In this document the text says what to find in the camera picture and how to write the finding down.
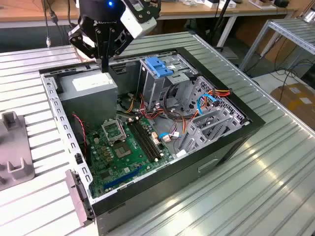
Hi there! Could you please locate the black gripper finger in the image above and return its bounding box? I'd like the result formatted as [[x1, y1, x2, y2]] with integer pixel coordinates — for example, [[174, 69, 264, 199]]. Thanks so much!
[[104, 27, 135, 73], [67, 24, 105, 73]]

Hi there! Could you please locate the orange red yellow power wire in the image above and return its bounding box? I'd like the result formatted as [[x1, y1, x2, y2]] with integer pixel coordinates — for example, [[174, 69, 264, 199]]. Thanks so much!
[[189, 88, 234, 123]]

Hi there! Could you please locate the grey metal disk bay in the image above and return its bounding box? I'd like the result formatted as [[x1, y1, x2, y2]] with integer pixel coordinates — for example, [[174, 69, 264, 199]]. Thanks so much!
[[176, 108, 249, 155]]

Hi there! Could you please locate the blue plastic drive latch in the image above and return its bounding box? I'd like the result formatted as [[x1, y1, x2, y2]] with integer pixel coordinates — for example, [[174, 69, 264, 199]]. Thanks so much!
[[144, 57, 174, 78]]

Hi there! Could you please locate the grey metal drive cage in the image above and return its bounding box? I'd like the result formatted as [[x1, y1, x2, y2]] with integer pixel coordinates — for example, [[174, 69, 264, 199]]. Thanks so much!
[[136, 53, 199, 112]]

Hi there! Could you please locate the grey power supply unit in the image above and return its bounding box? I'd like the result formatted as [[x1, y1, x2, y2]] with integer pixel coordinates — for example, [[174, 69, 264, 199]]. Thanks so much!
[[57, 68, 119, 131]]

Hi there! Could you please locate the long wooden desk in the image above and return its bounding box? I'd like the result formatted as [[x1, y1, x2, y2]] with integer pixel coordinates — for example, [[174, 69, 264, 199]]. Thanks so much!
[[0, 0, 299, 47]]

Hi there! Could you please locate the CPU socket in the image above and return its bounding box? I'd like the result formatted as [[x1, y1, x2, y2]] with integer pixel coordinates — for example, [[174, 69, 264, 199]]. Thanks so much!
[[101, 118, 126, 145]]

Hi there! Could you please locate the metal socket cover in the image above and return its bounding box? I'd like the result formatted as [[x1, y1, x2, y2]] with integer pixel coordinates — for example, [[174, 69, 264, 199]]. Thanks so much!
[[101, 119, 126, 144]]

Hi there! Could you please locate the black RAM slot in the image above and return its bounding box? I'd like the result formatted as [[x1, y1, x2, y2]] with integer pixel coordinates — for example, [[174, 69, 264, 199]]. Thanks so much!
[[136, 121, 159, 160], [139, 120, 162, 159], [128, 122, 153, 163], [132, 122, 156, 161]]

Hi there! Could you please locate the brown square chipset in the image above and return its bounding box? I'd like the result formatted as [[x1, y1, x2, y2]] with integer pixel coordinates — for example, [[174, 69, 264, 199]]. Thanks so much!
[[112, 143, 133, 160]]

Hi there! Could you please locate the black tripod stand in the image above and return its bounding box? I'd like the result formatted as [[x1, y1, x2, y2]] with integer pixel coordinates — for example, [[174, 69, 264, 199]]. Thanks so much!
[[209, 0, 233, 49]]

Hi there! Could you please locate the grey parts rack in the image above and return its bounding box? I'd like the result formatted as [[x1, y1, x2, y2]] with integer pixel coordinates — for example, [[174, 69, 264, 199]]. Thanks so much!
[[0, 111, 36, 191]]

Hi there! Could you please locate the green motherboard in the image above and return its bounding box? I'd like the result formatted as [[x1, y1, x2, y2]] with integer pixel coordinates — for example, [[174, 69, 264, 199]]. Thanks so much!
[[86, 115, 178, 199]]

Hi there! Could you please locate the blue expansion slot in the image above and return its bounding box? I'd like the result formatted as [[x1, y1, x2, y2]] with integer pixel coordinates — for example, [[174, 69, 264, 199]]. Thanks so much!
[[102, 165, 144, 190]]

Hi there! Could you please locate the grey plastic case bezel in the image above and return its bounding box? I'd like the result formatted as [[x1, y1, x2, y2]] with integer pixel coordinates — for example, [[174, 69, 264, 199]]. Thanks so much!
[[64, 169, 96, 227]]

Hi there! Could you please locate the black open PC case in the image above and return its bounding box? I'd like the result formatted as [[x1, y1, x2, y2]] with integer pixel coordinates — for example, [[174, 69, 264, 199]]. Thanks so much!
[[38, 46, 266, 236]]

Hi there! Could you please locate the brown cardboard box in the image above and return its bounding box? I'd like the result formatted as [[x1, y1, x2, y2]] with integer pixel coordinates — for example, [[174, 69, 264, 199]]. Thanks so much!
[[270, 82, 315, 129]]

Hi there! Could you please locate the silver metal cylinder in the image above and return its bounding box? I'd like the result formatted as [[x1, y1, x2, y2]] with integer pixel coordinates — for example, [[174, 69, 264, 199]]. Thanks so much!
[[302, 6, 315, 23]]

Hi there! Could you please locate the black cable with silver plug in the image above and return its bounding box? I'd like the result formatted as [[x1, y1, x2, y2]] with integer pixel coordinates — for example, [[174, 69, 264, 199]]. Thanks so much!
[[43, 0, 53, 49]]

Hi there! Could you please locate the thick black cable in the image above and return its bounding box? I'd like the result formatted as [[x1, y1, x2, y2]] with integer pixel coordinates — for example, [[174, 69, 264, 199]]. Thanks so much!
[[48, 0, 74, 28]]

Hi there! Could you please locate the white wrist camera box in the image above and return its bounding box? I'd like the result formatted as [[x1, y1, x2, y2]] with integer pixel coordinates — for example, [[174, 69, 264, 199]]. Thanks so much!
[[120, 4, 158, 39]]

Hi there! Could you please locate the orange red wire bundle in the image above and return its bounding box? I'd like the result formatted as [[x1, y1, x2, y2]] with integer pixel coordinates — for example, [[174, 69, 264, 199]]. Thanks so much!
[[117, 92, 166, 121]]

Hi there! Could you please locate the black wire bundle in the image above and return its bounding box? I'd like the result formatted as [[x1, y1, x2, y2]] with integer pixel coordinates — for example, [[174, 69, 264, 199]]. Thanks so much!
[[163, 83, 189, 121]]

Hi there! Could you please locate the red and black wire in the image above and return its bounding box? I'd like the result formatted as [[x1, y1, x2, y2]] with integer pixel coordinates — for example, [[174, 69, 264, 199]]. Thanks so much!
[[71, 112, 90, 155]]

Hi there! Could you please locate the blue wire with pale plug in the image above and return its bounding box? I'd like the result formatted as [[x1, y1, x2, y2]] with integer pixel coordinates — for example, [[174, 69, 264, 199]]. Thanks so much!
[[158, 132, 183, 143]]

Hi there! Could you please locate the blue data wire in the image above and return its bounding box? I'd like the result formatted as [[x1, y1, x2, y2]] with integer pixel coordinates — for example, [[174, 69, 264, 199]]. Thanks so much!
[[196, 93, 221, 116]]

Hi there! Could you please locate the aluminium frame table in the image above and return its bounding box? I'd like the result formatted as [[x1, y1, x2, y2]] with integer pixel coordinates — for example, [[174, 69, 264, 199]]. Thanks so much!
[[238, 18, 315, 72]]

